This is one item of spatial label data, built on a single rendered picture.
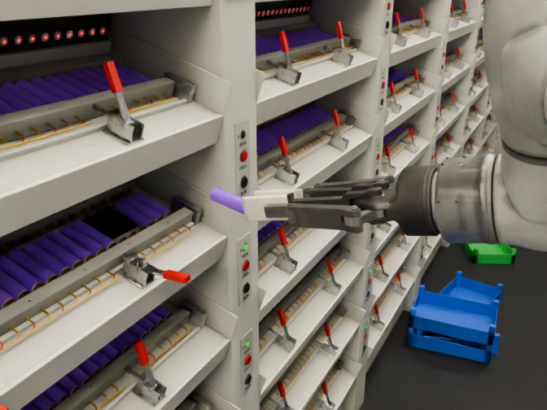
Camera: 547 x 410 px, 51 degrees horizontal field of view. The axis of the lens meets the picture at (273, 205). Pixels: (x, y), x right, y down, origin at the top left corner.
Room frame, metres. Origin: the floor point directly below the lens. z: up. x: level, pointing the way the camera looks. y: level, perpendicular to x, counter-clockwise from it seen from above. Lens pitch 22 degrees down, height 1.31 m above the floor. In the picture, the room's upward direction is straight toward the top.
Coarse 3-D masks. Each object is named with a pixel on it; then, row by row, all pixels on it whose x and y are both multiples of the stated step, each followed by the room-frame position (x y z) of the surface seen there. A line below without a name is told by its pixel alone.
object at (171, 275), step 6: (144, 264) 0.65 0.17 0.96; (144, 270) 0.64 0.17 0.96; (150, 270) 0.64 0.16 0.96; (156, 270) 0.64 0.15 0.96; (162, 270) 0.64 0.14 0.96; (168, 270) 0.64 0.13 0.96; (162, 276) 0.63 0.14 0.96; (168, 276) 0.62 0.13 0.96; (174, 276) 0.62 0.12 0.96; (180, 276) 0.62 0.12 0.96; (186, 276) 0.62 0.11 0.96; (180, 282) 0.62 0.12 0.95
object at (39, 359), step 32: (160, 192) 0.86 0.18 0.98; (192, 192) 0.83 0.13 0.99; (224, 224) 0.80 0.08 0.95; (160, 256) 0.71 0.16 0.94; (192, 256) 0.73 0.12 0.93; (96, 288) 0.62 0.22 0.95; (128, 288) 0.63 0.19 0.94; (160, 288) 0.66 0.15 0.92; (64, 320) 0.55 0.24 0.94; (96, 320) 0.57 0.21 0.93; (128, 320) 0.61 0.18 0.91; (0, 352) 0.49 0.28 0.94; (32, 352) 0.50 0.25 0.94; (64, 352) 0.51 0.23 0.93; (0, 384) 0.45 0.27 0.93; (32, 384) 0.48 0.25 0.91
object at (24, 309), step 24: (168, 216) 0.77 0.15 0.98; (144, 240) 0.70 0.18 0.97; (96, 264) 0.63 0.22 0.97; (48, 288) 0.57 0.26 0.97; (72, 288) 0.59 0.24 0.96; (0, 312) 0.52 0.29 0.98; (24, 312) 0.53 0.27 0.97; (48, 312) 0.55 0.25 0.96; (0, 336) 0.50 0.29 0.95; (24, 336) 0.51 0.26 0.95
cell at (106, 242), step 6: (78, 222) 0.71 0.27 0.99; (84, 222) 0.72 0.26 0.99; (78, 228) 0.71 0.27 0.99; (84, 228) 0.70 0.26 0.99; (90, 228) 0.71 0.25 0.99; (90, 234) 0.70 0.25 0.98; (96, 234) 0.70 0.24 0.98; (102, 234) 0.70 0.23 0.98; (96, 240) 0.69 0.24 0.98; (102, 240) 0.69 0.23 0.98; (108, 240) 0.69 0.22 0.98; (108, 246) 0.69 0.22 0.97
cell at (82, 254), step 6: (54, 234) 0.67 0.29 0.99; (60, 234) 0.68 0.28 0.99; (54, 240) 0.67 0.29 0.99; (60, 240) 0.67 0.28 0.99; (66, 240) 0.67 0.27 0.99; (66, 246) 0.66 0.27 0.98; (72, 246) 0.66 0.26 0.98; (78, 246) 0.66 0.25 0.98; (72, 252) 0.65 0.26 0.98; (78, 252) 0.65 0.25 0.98; (84, 252) 0.65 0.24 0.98; (90, 252) 0.66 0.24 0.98; (84, 258) 0.65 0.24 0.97
